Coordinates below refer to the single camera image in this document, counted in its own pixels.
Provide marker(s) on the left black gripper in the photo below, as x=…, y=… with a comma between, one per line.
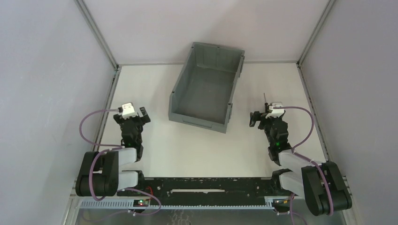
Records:
x=132, y=120

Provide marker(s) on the aluminium frame rail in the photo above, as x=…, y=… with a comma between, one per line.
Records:
x=98, y=83
x=304, y=79

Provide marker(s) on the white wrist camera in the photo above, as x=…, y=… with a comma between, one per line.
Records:
x=275, y=110
x=127, y=110

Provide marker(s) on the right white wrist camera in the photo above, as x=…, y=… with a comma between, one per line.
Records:
x=275, y=110

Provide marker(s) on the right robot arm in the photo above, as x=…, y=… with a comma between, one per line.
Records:
x=321, y=184

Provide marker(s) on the black yellow handled screwdriver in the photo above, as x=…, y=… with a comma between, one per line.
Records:
x=265, y=102

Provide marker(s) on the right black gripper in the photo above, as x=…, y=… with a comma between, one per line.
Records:
x=268, y=118

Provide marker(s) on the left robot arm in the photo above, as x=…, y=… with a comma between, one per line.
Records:
x=99, y=174

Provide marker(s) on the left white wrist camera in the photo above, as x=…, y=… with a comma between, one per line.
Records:
x=127, y=110

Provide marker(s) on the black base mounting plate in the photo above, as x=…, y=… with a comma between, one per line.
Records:
x=209, y=190

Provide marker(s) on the grey slotted cable duct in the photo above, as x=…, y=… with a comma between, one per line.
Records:
x=119, y=204

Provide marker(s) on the grey plastic storage bin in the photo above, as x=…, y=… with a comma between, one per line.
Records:
x=203, y=93

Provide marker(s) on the left aluminium frame rail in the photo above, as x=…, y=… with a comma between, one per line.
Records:
x=98, y=83

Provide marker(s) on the right aluminium frame rail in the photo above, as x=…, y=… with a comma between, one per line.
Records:
x=304, y=79

